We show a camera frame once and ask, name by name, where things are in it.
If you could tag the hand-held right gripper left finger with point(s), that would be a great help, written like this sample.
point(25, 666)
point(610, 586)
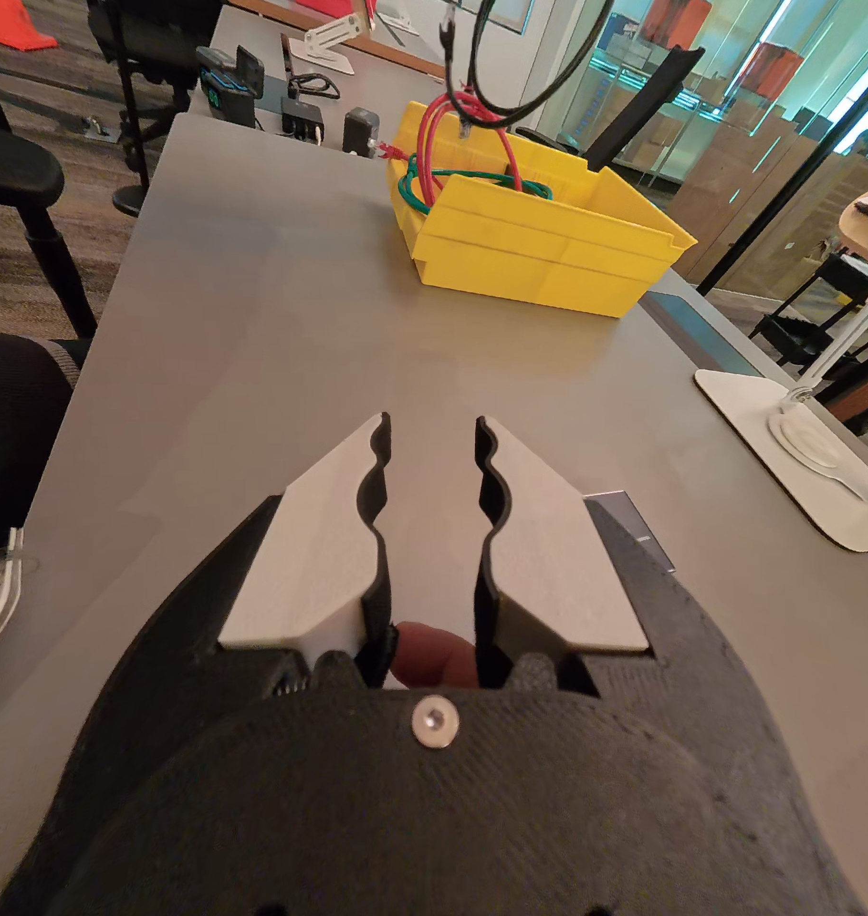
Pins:
point(305, 565)

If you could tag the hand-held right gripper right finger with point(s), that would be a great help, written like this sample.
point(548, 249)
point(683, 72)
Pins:
point(555, 572)

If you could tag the yellow plastic bin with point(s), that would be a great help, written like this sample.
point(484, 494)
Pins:
point(548, 250)

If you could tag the white stand with wooden board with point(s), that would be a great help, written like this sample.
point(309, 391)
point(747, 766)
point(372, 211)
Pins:
point(763, 422)

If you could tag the black office chair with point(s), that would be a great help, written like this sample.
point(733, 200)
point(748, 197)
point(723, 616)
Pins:
point(18, 401)
point(147, 43)

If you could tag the small black box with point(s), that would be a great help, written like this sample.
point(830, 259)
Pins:
point(361, 132)

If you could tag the black power adapter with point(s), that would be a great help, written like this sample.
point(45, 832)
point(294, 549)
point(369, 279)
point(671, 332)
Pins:
point(301, 118)

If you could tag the black power station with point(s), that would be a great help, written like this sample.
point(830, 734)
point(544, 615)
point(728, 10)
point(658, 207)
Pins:
point(226, 79)

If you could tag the white stand on table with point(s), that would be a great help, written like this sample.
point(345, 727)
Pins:
point(326, 43)

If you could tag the orange cone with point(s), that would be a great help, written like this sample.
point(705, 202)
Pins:
point(11, 25)

